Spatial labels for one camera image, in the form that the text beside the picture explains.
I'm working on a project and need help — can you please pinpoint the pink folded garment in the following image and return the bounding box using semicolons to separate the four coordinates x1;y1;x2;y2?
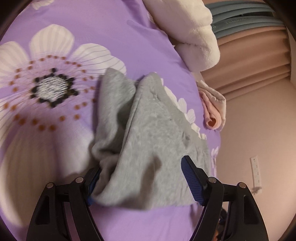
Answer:
196;80;226;130

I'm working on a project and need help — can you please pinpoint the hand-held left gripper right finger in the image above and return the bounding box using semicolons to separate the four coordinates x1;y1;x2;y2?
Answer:
181;155;270;241

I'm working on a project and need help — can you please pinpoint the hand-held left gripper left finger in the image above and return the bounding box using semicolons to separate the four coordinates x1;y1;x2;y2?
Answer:
26;167;102;241

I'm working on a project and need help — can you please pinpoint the purple floral bedsheet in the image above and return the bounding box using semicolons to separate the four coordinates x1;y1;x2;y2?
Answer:
0;0;220;241

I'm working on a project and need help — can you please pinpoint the pink curtain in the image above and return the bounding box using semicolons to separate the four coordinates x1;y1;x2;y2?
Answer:
201;23;292;100

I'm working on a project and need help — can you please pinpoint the white plush blanket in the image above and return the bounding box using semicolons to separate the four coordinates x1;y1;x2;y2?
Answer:
142;0;221;72

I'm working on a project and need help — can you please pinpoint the teal curtain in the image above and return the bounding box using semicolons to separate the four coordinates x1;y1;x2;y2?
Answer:
205;0;289;40

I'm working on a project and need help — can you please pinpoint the grey printed sweatshirt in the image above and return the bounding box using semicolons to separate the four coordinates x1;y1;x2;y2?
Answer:
91;68;212;210

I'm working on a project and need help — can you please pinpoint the white wall outlet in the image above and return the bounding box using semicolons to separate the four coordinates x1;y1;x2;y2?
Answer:
250;156;262;189

